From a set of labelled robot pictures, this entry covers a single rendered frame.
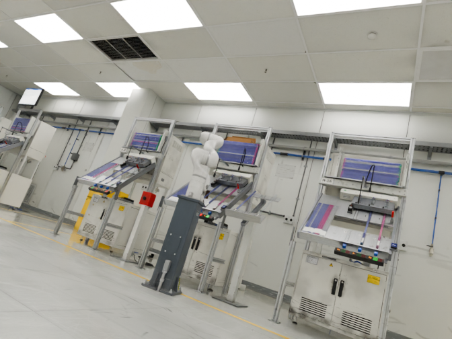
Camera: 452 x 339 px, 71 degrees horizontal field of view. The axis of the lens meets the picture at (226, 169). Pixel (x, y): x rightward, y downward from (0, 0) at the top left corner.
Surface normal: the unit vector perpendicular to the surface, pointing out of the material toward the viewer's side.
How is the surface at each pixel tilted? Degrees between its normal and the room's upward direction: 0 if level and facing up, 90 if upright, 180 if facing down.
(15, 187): 90
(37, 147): 90
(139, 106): 90
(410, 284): 90
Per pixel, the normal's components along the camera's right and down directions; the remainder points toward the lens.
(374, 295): -0.42, -0.36
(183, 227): -0.18, -0.30
